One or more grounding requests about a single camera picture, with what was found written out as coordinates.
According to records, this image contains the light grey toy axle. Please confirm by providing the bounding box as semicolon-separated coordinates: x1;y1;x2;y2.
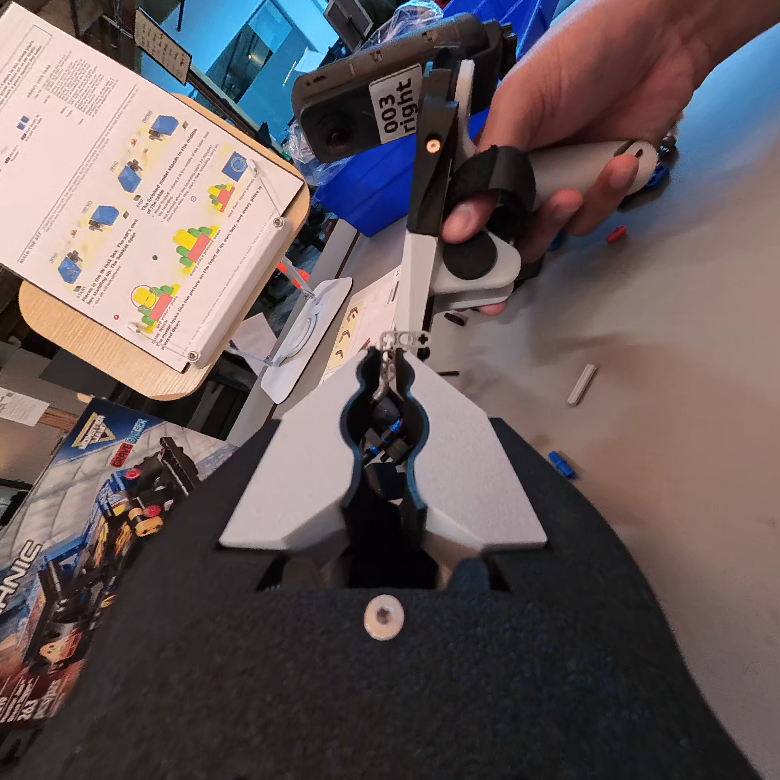
565;363;598;407

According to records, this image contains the person's right hand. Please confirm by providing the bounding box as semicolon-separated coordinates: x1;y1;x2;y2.
440;0;711;318

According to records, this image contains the blue plastic bin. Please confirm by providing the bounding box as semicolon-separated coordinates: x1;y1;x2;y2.
311;0;576;240

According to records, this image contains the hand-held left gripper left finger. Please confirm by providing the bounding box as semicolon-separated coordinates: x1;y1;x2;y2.
217;352;375;590

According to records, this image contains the light grey L-shaped toy beam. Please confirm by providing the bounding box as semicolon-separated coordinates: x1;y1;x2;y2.
377;331;431;394

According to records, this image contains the pile of small toy pins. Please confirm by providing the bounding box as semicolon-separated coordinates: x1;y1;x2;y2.
545;131;678;252

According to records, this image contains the printed task instruction sheet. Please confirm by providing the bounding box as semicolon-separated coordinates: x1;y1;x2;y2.
0;0;288;374

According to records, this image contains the building instruction booklet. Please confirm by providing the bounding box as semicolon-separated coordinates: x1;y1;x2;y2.
326;268;406;374

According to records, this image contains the black framed notice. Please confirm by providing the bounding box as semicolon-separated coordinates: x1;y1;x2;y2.
133;8;194;86

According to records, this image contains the clear plastic bag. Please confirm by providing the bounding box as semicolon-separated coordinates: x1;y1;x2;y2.
285;0;464;186

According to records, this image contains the toy chassis with grey motor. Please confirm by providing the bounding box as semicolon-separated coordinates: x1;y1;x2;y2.
358;377;429;488

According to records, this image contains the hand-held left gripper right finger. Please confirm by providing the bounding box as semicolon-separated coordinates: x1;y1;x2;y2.
396;355;548;590

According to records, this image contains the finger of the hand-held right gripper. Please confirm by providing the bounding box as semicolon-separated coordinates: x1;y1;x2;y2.
392;233;438;343

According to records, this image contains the monster truck toy set box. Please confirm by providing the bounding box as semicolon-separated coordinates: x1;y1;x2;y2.
0;398;240;759

